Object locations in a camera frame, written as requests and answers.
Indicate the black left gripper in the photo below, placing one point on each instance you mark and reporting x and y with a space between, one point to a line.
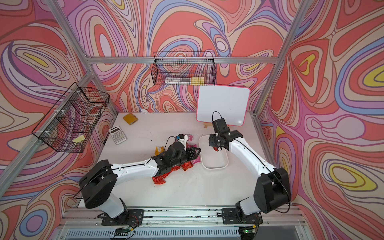
191 152

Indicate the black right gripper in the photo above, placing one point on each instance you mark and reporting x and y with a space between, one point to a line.
211 142

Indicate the white plastic storage box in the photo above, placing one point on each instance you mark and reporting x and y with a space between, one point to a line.
212 160

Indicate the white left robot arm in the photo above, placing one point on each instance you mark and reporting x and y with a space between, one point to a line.
96 186

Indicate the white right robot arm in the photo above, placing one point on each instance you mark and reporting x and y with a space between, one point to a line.
272 189

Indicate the pink framed whiteboard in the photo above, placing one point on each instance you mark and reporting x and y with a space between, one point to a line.
227 102

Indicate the yellow square pad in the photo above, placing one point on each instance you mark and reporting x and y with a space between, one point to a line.
130 119

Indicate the grey calculator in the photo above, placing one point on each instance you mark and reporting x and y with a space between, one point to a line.
117 135

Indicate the yellow sticky notes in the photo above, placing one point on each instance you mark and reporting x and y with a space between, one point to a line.
197 81

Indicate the black marker pen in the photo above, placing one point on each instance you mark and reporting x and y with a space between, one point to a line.
106 138

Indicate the green circuit board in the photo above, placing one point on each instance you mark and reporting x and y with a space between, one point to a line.
123 231

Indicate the yellow note in left basket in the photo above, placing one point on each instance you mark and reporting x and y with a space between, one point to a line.
79 139

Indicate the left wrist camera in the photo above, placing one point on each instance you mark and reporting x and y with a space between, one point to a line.
182 138

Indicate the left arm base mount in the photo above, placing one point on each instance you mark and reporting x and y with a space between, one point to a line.
132 218

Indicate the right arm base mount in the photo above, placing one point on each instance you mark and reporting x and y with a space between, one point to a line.
234 216

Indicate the black wire basket back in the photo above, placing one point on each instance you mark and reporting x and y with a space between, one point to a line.
177 67

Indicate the black wire basket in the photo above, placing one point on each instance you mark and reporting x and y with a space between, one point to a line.
75 113
177 67

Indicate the black wire basket left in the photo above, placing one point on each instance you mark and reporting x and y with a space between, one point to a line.
75 113

